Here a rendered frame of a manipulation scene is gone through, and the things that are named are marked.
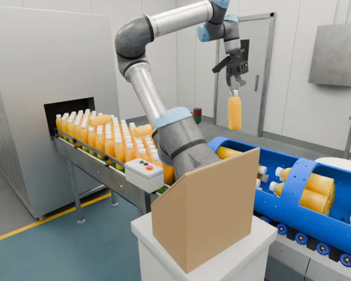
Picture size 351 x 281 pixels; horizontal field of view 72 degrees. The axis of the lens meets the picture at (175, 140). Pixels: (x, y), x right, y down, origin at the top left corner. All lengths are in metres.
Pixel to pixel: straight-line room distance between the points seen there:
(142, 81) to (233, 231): 0.61
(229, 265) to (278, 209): 0.42
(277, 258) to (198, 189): 0.71
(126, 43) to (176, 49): 5.61
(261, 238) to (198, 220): 0.25
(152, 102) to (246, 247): 0.56
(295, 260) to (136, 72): 0.96
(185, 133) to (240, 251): 0.35
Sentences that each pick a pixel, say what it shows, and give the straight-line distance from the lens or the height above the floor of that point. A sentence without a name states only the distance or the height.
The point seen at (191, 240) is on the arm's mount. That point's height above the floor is 1.25.
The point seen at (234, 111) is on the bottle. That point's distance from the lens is 1.28.
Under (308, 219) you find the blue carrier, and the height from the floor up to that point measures 1.08.
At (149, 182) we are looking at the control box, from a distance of 1.18.
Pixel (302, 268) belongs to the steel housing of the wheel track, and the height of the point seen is 0.86.
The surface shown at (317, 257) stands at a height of 0.92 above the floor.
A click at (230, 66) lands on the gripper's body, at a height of 1.58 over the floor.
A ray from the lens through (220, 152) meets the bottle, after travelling 1.22.
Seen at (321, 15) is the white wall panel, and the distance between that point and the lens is 4.53.
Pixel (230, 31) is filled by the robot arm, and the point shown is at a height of 1.73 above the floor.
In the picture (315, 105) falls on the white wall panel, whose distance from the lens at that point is 4.55.
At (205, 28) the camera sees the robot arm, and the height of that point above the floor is 1.74.
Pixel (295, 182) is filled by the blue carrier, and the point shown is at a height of 1.19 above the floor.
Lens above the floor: 1.65
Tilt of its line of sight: 20 degrees down
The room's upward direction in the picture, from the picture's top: 1 degrees counter-clockwise
